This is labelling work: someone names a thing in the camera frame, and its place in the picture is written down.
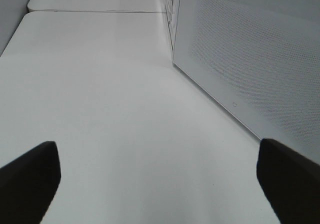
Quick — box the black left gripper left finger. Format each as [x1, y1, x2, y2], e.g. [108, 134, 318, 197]
[0, 141, 61, 224]

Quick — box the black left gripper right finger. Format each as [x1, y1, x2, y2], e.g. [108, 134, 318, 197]
[256, 138, 320, 224]

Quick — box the white microwave oven body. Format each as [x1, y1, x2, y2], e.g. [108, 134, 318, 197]
[162, 0, 180, 56]

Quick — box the white microwave door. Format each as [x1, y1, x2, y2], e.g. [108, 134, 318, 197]
[172, 0, 320, 163]

